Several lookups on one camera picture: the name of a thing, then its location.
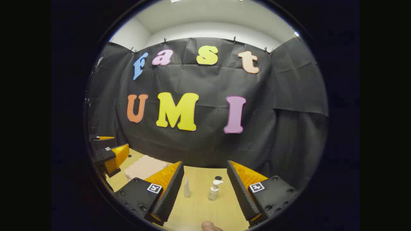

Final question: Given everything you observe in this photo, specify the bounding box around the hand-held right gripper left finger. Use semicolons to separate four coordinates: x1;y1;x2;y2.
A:
115;161;185;226

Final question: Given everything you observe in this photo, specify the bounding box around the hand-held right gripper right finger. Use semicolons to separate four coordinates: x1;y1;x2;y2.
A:
227;160;300;228

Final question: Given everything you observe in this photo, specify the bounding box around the white pump bottle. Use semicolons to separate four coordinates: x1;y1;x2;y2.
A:
208;180;224;201

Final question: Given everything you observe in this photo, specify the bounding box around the black backdrop cloth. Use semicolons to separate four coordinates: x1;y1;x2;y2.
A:
87;37;328;193

